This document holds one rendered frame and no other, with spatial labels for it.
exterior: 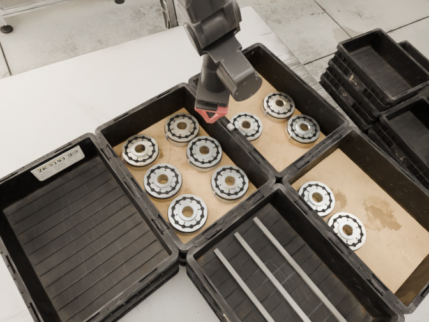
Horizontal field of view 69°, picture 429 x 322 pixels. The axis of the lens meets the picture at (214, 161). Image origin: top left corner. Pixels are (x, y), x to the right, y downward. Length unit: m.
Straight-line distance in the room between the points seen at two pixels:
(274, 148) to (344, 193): 0.24
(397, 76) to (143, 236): 1.54
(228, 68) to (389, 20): 2.78
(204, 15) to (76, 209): 0.61
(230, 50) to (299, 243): 0.55
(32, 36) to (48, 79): 1.35
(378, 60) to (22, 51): 2.24
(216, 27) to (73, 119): 0.79
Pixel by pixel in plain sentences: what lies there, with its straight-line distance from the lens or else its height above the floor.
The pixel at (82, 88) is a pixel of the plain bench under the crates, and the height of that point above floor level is 0.70.
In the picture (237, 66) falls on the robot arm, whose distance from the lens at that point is 0.51.
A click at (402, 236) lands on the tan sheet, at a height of 0.83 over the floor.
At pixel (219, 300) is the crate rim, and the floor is 0.93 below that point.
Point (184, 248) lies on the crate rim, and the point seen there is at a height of 0.93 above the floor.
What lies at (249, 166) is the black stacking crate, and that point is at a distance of 0.85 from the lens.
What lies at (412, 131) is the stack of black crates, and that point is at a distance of 1.91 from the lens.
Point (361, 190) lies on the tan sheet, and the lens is 1.01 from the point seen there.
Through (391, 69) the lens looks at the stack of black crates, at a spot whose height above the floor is 0.49.
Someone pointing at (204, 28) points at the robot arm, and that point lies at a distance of 0.50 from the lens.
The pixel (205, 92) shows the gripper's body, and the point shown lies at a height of 1.15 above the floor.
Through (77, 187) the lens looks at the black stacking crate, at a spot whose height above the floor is 0.83.
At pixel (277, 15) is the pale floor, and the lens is 2.84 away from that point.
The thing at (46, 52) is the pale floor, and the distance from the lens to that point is 2.53.
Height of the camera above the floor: 1.63
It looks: 62 degrees down
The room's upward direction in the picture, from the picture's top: 10 degrees clockwise
